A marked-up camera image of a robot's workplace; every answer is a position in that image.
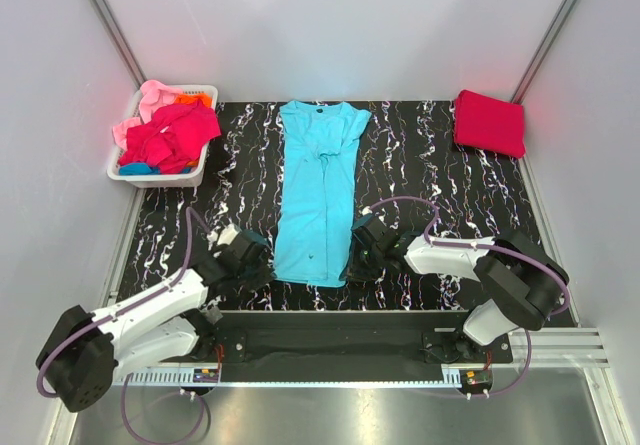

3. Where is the cyan t shirt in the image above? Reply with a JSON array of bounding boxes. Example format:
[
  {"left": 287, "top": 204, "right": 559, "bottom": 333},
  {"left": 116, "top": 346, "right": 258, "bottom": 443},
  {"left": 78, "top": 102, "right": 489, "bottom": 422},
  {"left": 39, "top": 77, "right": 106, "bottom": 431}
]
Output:
[{"left": 274, "top": 101, "right": 371, "bottom": 288}]

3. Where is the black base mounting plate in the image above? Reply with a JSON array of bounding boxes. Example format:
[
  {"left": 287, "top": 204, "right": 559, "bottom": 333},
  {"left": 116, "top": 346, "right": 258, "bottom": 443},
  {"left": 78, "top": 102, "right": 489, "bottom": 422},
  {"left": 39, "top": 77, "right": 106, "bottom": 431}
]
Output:
[{"left": 158, "top": 309, "right": 514, "bottom": 383}]

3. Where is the blue t shirt in basket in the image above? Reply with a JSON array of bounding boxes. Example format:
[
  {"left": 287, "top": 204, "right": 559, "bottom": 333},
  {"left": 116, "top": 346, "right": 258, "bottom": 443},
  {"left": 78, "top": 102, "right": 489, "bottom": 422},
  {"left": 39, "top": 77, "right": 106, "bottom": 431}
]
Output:
[{"left": 118, "top": 162, "right": 191, "bottom": 176}]

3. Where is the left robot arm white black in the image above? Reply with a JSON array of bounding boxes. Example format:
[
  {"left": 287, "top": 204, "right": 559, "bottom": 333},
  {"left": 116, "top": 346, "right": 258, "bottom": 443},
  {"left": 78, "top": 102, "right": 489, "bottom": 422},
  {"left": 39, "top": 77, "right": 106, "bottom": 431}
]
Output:
[{"left": 36, "top": 225, "right": 272, "bottom": 413}]

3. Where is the orange t shirt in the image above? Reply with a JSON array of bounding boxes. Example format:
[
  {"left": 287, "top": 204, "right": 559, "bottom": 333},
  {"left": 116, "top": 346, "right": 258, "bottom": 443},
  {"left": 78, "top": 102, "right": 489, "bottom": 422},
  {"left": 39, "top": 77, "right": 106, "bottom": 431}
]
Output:
[{"left": 174, "top": 93, "right": 213, "bottom": 108}]

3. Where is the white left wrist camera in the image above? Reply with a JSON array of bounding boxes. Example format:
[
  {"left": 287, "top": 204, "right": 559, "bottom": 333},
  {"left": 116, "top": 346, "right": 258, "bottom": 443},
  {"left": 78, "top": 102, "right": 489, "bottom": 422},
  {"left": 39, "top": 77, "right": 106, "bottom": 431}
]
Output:
[{"left": 207, "top": 224, "right": 241, "bottom": 256}]

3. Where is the magenta t shirt in basket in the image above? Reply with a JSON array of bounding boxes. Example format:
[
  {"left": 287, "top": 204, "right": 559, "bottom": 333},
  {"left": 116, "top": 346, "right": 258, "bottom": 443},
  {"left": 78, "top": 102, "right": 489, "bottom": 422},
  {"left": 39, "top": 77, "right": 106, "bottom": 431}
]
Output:
[{"left": 118, "top": 101, "right": 221, "bottom": 175}]

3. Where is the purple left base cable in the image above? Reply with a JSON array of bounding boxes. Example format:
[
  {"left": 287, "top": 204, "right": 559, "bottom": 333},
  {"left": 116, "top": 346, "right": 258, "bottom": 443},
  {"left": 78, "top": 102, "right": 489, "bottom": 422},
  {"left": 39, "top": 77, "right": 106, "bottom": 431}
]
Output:
[{"left": 119, "top": 379, "right": 213, "bottom": 441}]

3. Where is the light pink t shirt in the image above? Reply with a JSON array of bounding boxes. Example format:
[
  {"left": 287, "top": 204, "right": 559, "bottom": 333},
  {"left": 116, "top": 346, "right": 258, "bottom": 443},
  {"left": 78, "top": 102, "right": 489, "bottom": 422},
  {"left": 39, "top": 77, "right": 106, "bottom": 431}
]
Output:
[{"left": 112, "top": 80, "right": 183, "bottom": 151}]

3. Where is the folded red t shirt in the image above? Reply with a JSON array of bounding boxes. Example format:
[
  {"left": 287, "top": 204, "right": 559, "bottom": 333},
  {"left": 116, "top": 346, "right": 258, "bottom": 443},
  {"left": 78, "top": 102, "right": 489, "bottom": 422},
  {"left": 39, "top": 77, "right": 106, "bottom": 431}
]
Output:
[{"left": 453, "top": 90, "right": 526, "bottom": 159}]

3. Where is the aluminium frame rail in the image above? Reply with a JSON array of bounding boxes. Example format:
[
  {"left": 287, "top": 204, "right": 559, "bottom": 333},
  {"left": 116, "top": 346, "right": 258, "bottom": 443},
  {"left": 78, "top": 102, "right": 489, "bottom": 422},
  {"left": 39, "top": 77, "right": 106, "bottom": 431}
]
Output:
[{"left": 509, "top": 327, "right": 611, "bottom": 369}]

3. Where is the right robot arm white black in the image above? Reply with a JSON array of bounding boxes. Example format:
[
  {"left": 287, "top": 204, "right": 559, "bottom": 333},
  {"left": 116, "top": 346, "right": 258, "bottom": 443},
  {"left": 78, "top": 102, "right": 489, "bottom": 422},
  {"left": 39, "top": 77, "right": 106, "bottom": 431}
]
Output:
[{"left": 342, "top": 213, "right": 570, "bottom": 362}]

